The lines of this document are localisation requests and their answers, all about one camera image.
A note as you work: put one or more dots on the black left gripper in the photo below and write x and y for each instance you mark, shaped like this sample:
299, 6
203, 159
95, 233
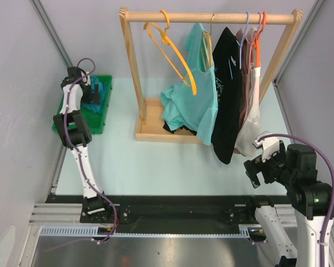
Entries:
92, 98

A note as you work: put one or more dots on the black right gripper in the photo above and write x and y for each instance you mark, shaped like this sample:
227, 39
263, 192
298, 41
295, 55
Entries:
253, 166

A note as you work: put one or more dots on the teal blue t shirt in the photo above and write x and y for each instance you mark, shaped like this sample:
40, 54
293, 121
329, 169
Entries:
100, 89

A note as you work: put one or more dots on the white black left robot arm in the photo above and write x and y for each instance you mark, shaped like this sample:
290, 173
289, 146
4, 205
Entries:
75, 134

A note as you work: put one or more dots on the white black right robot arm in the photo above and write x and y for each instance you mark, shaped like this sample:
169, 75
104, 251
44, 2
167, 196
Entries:
294, 167

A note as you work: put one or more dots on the mint green t shirt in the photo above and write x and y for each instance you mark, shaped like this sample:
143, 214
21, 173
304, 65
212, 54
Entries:
184, 110

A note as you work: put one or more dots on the black t shirt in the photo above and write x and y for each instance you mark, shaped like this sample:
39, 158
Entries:
228, 80

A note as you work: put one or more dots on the wooden hanger metal hook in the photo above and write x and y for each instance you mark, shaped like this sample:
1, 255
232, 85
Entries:
207, 43

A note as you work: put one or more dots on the light blue plastic hanger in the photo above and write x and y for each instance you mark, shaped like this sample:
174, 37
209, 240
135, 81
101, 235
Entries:
241, 42

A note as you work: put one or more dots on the orange plastic hanger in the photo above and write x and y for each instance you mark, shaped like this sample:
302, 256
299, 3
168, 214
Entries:
256, 42

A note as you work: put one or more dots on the pink plastic hanger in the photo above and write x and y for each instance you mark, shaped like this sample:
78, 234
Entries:
252, 40

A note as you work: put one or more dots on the white garment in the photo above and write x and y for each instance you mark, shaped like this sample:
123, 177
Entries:
252, 126

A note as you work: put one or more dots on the green plastic tray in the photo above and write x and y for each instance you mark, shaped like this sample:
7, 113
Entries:
95, 113

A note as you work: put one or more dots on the wooden clothes rack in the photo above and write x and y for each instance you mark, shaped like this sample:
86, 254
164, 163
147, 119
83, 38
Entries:
150, 124

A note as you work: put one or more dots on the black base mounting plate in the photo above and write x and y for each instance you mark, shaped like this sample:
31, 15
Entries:
179, 213

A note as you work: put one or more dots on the pink beige garment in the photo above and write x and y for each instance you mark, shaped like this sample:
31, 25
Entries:
245, 100

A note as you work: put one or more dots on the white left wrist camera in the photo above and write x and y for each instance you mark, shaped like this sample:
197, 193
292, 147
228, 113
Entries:
87, 80

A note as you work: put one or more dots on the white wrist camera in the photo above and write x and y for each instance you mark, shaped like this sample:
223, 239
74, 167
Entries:
87, 80
269, 145

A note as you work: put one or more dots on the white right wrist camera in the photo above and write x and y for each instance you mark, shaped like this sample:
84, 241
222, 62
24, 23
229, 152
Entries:
269, 145

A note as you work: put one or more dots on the white slotted cable duct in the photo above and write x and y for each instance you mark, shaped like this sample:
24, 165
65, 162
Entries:
102, 231

